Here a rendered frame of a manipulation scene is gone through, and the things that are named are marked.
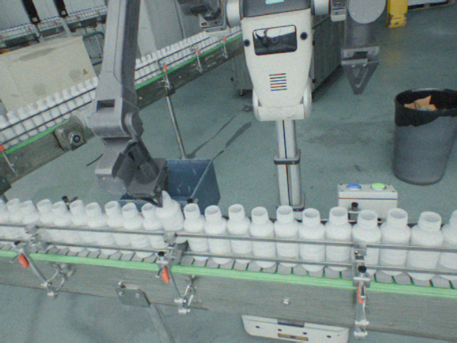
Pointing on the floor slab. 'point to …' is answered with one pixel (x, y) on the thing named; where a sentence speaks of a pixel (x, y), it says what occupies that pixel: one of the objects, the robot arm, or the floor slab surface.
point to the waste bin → (424, 135)
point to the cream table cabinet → (43, 71)
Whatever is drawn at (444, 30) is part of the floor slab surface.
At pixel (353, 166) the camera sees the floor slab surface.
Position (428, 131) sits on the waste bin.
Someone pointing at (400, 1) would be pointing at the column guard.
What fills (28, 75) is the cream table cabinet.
